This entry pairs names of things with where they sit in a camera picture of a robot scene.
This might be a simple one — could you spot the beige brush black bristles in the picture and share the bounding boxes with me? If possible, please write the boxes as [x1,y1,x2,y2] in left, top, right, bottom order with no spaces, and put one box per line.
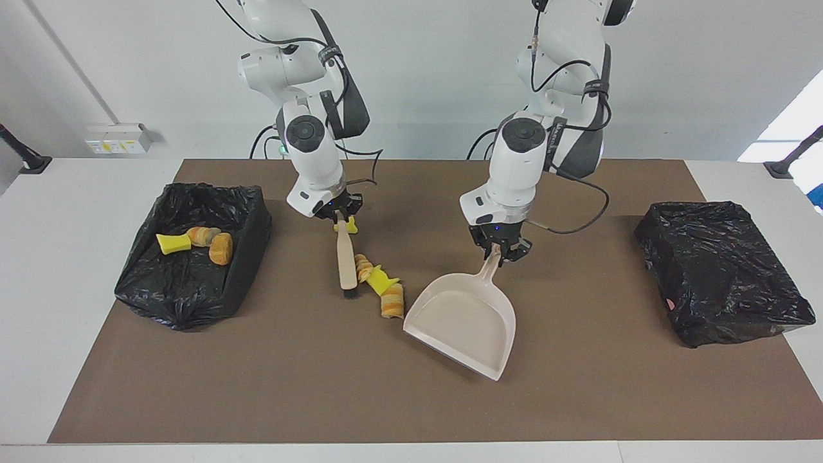
[335,219,361,300]

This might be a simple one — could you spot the beige plastic dustpan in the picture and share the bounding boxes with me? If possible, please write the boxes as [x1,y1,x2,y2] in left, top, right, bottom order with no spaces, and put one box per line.
[402,244,517,382]

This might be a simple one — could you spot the brown toy bread roll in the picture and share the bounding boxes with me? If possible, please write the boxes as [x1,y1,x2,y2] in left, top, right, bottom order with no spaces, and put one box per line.
[209,232,234,266]

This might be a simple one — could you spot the black bagged pink bin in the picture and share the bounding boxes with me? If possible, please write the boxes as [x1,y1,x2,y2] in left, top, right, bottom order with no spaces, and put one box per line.
[634,201,817,349]

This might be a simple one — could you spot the brown table mat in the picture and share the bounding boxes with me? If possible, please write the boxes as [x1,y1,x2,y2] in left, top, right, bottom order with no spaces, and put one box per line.
[48,159,823,444]

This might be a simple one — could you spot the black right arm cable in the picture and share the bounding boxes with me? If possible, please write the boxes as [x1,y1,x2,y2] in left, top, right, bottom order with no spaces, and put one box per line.
[215,0,384,188]

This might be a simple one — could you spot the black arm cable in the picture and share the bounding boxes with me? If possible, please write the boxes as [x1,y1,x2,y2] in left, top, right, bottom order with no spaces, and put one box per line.
[215,0,384,188]
[530,35,611,235]

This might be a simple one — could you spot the black base power cable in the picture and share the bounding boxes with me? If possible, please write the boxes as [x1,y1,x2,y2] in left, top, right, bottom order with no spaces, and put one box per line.
[249,125,278,159]
[466,129,501,159]

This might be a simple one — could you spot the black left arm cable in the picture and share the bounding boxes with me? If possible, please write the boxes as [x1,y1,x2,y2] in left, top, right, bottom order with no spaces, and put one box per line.
[530,35,611,235]

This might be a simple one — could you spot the white wall outlet box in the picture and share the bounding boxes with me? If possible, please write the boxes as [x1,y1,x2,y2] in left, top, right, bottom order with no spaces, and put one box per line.
[85,123,153,155]

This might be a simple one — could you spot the white wall cable duct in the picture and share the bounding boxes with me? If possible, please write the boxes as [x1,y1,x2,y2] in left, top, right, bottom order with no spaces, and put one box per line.
[24,0,123,126]

